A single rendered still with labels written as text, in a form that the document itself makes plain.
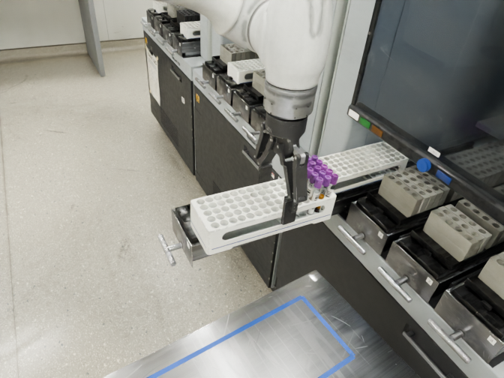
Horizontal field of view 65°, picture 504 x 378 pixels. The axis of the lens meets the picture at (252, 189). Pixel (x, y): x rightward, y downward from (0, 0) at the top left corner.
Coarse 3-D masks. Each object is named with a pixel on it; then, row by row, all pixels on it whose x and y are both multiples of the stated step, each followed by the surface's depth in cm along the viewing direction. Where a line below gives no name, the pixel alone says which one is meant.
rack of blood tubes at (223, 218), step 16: (224, 192) 83; (240, 192) 84; (256, 192) 84; (272, 192) 85; (192, 208) 79; (208, 208) 78; (224, 208) 80; (240, 208) 79; (256, 208) 80; (272, 208) 81; (304, 208) 82; (192, 224) 81; (208, 224) 74; (224, 224) 76; (240, 224) 76; (256, 224) 84; (272, 224) 84; (288, 224) 83; (304, 224) 85; (208, 240) 74; (224, 240) 76; (240, 240) 78
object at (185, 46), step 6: (174, 36) 196; (180, 36) 194; (174, 42) 198; (180, 42) 190; (186, 42) 191; (192, 42) 192; (198, 42) 193; (168, 48) 197; (174, 48) 201; (180, 48) 192; (186, 48) 192; (192, 48) 194; (198, 48) 195; (174, 54) 193; (180, 54) 195
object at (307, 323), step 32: (288, 288) 78; (320, 288) 78; (224, 320) 71; (256, 320) 71; (288, 320) 72; (320, 320) 72; (352, 320) 73; (160, 352) 65; (192, 352) 66; (224, 352) 66; (256, 352) 67; (288, 352) 67; (320, 352) 67; (352, 352) 68; (384, 352) 68
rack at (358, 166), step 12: (372, 144) 115; (384, 144) 116; (324, 156) 108; (336, 156) 110; (348, 156) 109; (360, 156) 110; (372, 156) 111; (384, 156) 111; (396, 156) 110; (336, 168) 104; (348, 168) 104; (360, 168) 105; (372, 168) 105; (384, 168) 107; (396, 168) 115; (348, 180) 110; (360, 180) 110; (372, 180) 108; (336, 192) 103
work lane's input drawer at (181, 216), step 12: (348, 192) 104; (360, 192) 106; (336, 204) 103; (348, 204) 106; (180, 216) 92; (180, 228) 92; (180, 240) 95; (192, 240) 87; (168, 252) 92; (192, 252) 88; (204, 252) 89; (192, 264) 90
